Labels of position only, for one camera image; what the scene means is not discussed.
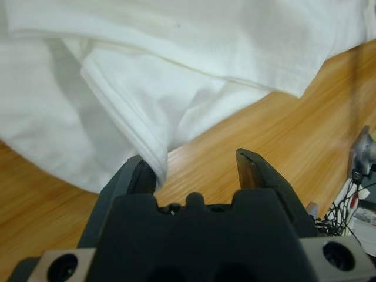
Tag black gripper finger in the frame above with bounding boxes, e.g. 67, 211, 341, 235
236, 147, 320, 239
76, 155, 157, 250

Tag white t-shirt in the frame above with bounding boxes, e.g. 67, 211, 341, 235
0, 0, 376, 194

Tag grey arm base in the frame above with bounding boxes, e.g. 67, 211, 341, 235
348, 125, 376, 177

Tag black orange cable tangle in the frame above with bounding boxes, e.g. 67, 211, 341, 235
317, 187, 356, 237

